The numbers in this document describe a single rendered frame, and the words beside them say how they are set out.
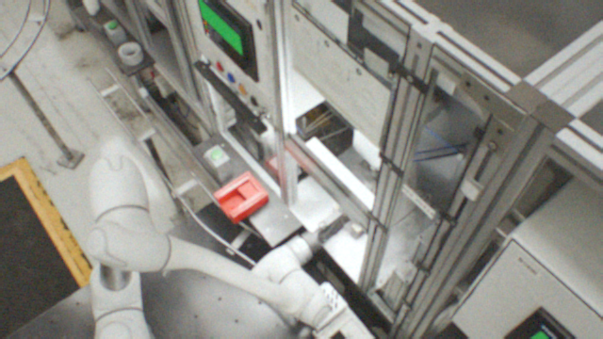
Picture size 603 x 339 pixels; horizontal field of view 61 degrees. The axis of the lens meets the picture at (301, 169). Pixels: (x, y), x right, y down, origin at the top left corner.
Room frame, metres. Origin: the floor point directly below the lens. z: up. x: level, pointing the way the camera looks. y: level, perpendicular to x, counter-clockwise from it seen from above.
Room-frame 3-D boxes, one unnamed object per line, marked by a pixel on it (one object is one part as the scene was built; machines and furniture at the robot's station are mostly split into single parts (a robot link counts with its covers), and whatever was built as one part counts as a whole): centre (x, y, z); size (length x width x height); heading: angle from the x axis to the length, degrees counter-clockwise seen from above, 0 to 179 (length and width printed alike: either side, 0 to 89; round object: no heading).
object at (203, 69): (1.06, 0.21, 1.37); 0.36 x 0.04 x 0.04; 37
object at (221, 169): (1.07, 0.30, 0.97); 0.08 x 0.08 x 0.12; 37
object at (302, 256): (0.69, 0.01, 1.00); 0.09 x 0.06 x 0.09; 37
